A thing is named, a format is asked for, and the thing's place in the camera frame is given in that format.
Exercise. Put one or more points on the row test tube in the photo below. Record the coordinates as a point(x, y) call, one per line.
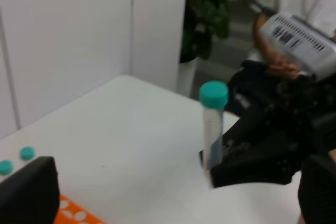
point(27, 153)
point(6, 167)

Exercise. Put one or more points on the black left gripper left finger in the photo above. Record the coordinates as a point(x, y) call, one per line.
point(31, 195)

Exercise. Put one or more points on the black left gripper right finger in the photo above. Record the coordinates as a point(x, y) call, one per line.
point(316, 193)

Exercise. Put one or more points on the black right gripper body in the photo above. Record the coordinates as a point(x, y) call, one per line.
point(305, 109)

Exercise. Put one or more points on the teal-capped test tube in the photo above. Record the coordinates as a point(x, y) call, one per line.
point(213, 97)

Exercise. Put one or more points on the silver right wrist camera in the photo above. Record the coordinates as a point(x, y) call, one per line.
point(302, 44)

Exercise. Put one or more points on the orange test tube rack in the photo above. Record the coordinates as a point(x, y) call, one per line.
point(70, 212)

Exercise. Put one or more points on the green potted plant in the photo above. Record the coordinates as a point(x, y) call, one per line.
point(206, 20)

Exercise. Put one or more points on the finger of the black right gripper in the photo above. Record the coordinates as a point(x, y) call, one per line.
point(257, 139)
point(252, 169)

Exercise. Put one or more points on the person in white shirt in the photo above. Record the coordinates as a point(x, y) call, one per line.
point(265, 66)

